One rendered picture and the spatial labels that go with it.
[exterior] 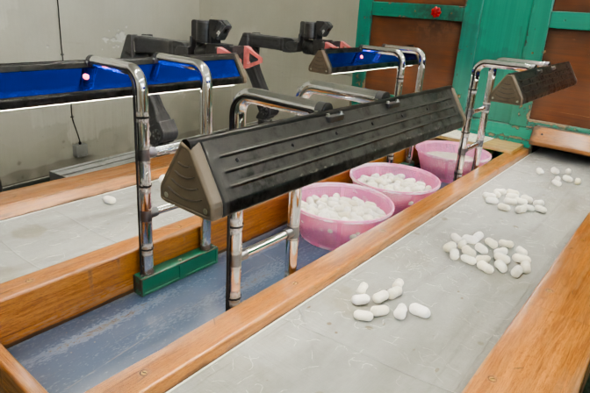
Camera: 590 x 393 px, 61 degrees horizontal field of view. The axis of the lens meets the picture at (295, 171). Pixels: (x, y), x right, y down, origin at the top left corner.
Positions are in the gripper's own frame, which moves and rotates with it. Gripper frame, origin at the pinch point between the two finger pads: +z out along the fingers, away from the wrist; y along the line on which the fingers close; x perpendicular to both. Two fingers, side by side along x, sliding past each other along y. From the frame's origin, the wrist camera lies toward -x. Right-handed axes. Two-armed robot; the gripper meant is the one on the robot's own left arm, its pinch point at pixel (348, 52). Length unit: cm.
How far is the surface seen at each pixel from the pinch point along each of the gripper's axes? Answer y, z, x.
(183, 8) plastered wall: 104, -197, -6
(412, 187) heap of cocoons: -38, 46, 33
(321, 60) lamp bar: -42.4, 13.7, -1.0
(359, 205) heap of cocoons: -61, 40, 33
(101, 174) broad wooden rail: -97, -21, 31
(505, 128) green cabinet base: 32, 56, 24
